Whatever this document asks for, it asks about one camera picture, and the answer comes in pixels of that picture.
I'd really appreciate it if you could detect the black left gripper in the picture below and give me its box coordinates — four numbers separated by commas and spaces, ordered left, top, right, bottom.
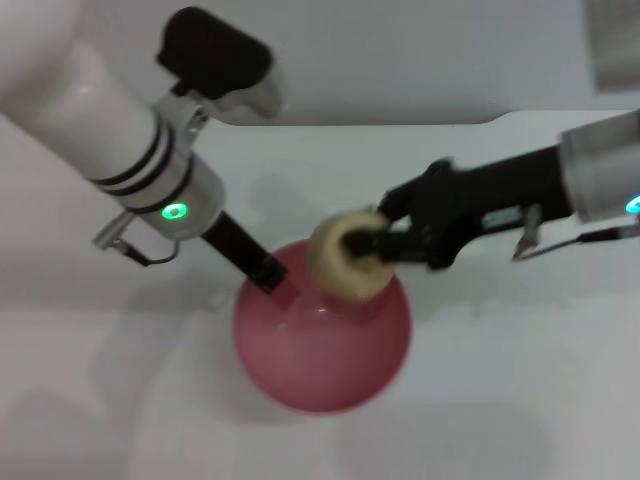
201, 211, 297, 309

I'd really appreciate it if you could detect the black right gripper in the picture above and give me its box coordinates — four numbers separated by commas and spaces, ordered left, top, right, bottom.
342, 144, 577, 272

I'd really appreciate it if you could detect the beige egg yolk pastry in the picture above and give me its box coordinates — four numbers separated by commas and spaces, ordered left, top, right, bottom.
306, 210, 397, 304

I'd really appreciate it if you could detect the pink bowl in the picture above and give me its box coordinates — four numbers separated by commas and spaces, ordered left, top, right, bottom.
231, 239, 414, 414

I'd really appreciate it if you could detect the left wrist cable with plug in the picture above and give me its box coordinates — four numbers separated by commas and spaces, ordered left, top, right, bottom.
91, 211, 179, 267

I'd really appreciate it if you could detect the wrist cable with plug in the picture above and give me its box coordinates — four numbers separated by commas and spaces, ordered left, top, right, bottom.
511, 203, 640, 262
91, 211, 179, 267

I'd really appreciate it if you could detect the right wrist cable with plug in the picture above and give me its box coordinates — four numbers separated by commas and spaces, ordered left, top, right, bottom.
511, 203, 640, 262

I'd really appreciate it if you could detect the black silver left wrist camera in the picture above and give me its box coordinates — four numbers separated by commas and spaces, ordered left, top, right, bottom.
154, 5, 289, 119

